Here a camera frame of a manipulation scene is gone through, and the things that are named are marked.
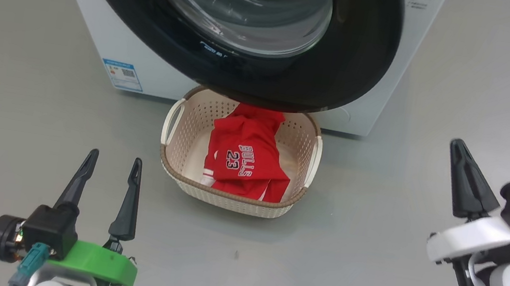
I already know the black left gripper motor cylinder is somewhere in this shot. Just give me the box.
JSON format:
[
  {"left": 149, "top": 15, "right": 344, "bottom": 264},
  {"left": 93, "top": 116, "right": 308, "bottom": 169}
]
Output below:
[{"left": 0, "top": 214, "right": 30, "bottom": 265}]

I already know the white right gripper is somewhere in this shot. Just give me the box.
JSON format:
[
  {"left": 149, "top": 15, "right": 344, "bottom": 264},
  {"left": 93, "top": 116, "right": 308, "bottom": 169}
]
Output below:
[{"left": 423, "top": 136, "right": 510, "bottom": 275}]

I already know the white washing machine body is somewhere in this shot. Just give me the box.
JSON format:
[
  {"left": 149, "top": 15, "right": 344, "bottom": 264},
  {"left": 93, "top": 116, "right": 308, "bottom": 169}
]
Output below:
[{"left": 25, "top": 0, "right": 449, "bottom": 146}]

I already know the red Bulls basketball jersey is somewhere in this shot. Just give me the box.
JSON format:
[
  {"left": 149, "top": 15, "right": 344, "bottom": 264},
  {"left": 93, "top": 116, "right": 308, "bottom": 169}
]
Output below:
[{"left": 200, "top": 99, "right": 302, "bottom": 205}]

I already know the cream perforated laundry basket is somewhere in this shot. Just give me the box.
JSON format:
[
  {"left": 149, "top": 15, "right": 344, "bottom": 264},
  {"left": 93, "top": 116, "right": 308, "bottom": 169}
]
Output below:
[{"left": 151, "top": 81, "right": 330, "bottom": 226}]

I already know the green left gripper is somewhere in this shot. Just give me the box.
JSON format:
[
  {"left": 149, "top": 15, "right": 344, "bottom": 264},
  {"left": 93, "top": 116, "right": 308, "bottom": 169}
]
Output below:
[{"left": 43, "top": 144, "right": 155, "bottom": 286}]

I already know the left teal connector black cable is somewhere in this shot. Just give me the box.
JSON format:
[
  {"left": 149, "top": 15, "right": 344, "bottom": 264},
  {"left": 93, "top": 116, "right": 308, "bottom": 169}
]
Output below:
[{"left": 7, "top": 239, "right": 52, "bottom": 286}]

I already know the blue energy label sticker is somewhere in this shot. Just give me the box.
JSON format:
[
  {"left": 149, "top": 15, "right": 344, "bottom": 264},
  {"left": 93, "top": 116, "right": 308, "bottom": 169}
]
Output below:
[{"left": 98, "top": 58, "right": 147, "bottom": 93}]

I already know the black round washing machine door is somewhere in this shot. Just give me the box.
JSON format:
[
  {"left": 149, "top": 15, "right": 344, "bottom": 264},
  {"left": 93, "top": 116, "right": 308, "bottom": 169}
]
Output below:
[{"left": 49, "top": 0, "right": 407, "bottom": 128}]

